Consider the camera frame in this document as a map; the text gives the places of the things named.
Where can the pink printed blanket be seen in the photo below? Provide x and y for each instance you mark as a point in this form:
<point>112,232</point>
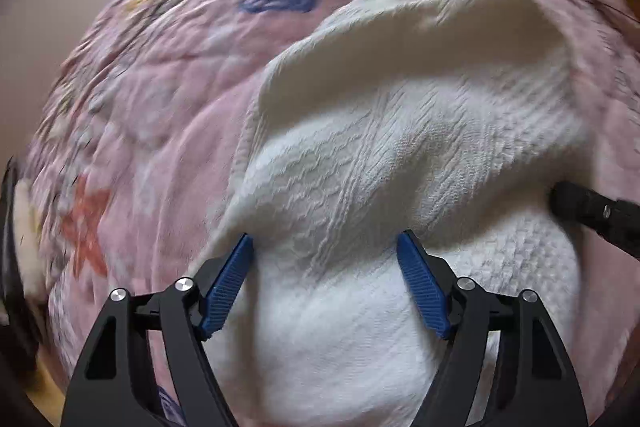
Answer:
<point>150,82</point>

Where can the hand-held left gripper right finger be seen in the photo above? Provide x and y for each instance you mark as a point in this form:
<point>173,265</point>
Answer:
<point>422,287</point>

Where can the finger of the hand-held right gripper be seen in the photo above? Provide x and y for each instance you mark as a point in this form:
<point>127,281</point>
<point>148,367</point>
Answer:
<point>590,209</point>

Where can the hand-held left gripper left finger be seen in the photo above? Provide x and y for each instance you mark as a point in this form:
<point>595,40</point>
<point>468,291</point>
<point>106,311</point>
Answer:
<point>227,287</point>

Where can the white zip hoodie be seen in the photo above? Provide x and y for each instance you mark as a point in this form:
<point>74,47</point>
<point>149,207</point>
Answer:
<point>375,157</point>

